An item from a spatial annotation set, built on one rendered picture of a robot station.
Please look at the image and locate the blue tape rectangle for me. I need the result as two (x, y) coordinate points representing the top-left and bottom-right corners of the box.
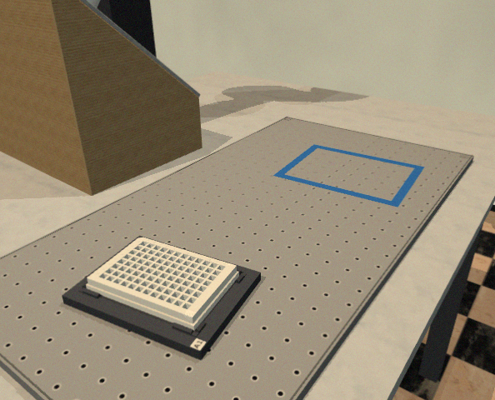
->
(273, 144), (425, 207)

